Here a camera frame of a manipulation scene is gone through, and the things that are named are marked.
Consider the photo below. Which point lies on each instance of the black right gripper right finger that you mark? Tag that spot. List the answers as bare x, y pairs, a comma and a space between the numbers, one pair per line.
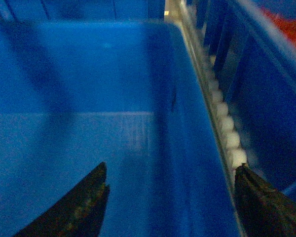
263, 210

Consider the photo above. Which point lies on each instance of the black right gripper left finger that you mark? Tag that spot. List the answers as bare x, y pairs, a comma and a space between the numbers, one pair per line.
79, 213

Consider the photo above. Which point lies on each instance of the large blue plastic crate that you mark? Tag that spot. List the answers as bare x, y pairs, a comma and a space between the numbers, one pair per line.
74, 94

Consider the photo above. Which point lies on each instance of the neighbouring blue crate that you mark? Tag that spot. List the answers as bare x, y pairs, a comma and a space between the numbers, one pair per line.
255, 65

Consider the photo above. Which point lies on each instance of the white roller shelf rail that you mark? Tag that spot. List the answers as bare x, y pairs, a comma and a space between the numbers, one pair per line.
228, 139

